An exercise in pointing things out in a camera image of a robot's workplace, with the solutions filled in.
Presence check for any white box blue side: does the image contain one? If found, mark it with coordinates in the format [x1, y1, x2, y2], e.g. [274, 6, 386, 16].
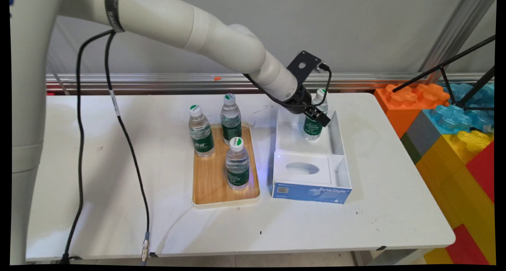
[272, 104, 353, 205]

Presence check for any red foam brick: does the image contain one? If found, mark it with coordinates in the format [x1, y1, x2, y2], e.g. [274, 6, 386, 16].
[465, 140, 496, 205]
[444, 224, 491, 265]

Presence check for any blue foam brick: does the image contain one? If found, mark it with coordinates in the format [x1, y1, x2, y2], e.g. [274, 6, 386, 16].
[423, 83, 495, 135]

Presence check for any water bottle green label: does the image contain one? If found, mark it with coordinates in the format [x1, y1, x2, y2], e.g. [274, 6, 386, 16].
[221, 93, 242, 146]
[225, 137, 250, 191]
[189, 104, 215, 157]
[303, 88, 329, 141]

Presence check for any aluminium wall rail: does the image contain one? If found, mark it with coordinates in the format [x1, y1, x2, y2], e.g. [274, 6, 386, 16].
[47, 73, 495, 92]

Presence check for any wooden tray cream rim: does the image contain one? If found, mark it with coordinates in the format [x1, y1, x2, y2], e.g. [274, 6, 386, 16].
[192, 122, 261, 209]

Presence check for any long black cable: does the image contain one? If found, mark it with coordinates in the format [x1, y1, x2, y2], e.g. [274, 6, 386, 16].
[59, 29, 116, 264]

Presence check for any black cable silver connector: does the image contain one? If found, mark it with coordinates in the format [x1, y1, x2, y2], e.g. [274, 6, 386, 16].
[104, 30, 151, 265]

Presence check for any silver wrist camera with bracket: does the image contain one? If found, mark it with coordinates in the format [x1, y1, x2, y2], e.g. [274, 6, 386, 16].
[286, 51, 331, 84]

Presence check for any orange foam brick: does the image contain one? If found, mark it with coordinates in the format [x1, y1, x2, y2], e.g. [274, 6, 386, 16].
[374, 83, 450, 139]

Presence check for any aluminium diagonal post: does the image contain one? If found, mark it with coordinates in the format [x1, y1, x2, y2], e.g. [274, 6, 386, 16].
[419, 0, 497, 84]

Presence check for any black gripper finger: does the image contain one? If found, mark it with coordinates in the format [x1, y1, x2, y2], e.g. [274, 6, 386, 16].
[304, 106, 331, 128]

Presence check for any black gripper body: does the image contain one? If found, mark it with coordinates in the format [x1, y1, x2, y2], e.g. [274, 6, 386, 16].
[283, 85, 317, 115]

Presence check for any grey foam brick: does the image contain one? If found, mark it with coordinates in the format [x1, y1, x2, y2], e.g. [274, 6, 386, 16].
[400, 111, 442, 165]

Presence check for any black strap on arm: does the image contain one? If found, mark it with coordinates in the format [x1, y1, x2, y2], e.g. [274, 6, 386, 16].
[104, 0, 126, 34]

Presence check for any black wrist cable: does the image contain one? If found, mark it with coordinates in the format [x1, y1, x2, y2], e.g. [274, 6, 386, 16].
[243, 63, 333, 110]

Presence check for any black tripod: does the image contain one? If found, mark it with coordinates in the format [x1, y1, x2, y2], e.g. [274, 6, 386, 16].
[391, 35, 496, 112]

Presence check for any large yellow foam brick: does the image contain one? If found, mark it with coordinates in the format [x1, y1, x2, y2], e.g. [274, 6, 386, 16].
[415, 130, 496, 264]

